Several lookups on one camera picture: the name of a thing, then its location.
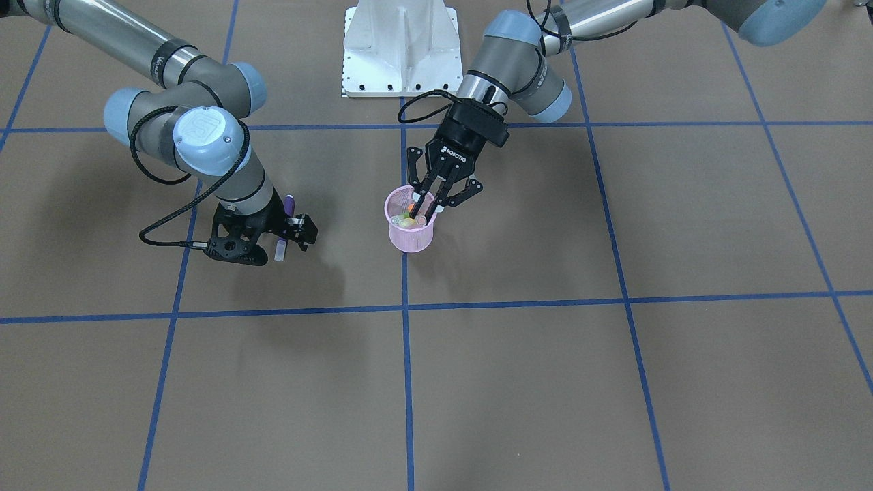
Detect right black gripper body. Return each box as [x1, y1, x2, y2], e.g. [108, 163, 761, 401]
[205, 192, 286, 267]

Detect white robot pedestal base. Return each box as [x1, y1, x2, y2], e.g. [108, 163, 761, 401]
[341, 1, 464, 98]

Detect pink mesh pen holder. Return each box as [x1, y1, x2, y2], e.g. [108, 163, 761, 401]
[383, 185, 437, 254]

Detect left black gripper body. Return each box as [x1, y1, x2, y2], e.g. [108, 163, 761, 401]
[425, 99, 509, 181]

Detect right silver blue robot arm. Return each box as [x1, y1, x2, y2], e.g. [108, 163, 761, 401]
[2, 1, 318, 265]

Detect purple highlighter pen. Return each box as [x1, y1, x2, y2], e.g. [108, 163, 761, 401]
[273, 194, 295, 262]

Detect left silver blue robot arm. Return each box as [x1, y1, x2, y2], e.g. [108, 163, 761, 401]
[406, 1, 825, 223]

